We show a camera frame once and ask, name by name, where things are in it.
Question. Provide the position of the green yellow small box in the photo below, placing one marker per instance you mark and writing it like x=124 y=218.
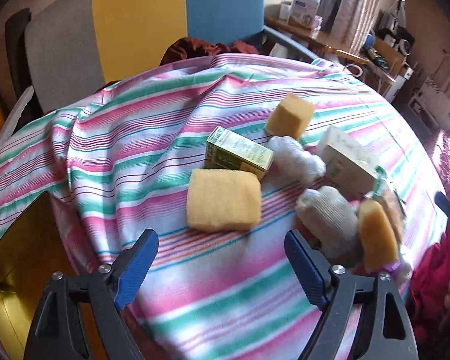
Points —
x=228 y=150

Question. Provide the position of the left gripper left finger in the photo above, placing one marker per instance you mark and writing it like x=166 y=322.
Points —
x=57 y=329

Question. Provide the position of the curtain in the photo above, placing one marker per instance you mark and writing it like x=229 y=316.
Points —
x=352 y=23

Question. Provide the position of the white plastic wrapped ball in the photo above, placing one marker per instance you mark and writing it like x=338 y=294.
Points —
x=295 y=162

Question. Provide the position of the tall yellow sponge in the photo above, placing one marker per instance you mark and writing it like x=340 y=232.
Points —
x=380 y=247

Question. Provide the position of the grey yellow blue headboard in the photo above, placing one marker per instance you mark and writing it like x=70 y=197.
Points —
x=75 y=47

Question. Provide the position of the white box on desk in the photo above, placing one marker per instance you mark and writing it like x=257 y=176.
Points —
x=303 y=12

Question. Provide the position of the striped bed sheet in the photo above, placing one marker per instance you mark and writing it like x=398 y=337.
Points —
x=120 y=160

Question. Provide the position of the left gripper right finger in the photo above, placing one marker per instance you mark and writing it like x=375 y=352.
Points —
x=383 y=331

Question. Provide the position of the red garment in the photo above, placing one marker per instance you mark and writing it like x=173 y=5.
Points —
x=428 y=287

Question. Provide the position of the dark red cloth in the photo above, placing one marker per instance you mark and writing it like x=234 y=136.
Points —
x=191 y=48

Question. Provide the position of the cluttered shelf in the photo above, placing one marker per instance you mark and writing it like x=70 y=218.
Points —
x=387 y=48

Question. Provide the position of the cracker packet green edges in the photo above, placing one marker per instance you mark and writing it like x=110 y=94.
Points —
x=387 y=196

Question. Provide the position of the white cream carton box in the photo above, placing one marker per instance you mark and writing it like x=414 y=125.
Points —
x=349 y=165

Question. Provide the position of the yellow sponge cube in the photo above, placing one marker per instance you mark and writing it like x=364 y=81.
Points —
x=290 y=118

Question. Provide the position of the purple packet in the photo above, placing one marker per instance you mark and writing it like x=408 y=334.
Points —
x=391 y=268

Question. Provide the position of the wooden desk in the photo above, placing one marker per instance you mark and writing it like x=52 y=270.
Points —
x=319 y=41

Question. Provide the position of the beige knit sock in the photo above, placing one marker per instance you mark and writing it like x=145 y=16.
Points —
x=329 y=218

